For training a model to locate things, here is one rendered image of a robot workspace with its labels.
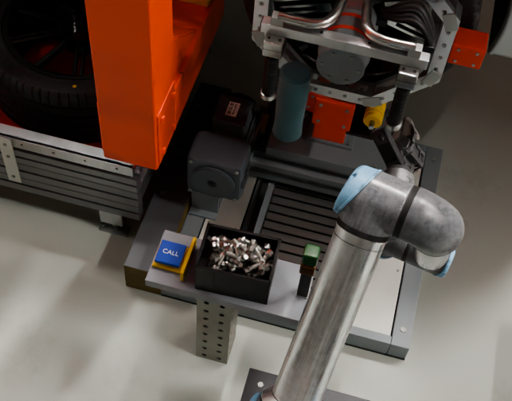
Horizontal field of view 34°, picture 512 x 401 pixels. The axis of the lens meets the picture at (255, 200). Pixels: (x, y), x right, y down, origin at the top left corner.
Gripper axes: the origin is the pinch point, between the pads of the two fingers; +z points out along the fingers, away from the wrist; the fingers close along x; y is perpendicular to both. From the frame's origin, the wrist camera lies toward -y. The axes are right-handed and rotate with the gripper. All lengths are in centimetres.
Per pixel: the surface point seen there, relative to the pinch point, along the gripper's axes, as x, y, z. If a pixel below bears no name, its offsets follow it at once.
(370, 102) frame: -10.0, -4.8, 6.9
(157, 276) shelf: -53, -24, -58
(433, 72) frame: 12.2, -6.7, 6.6
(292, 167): -56, 14, 13
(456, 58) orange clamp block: 20.2, -8.3, 6.8
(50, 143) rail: -90, -53, -19
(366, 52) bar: 11.9, -33.5, -12.2
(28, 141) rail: -95, -57, -21
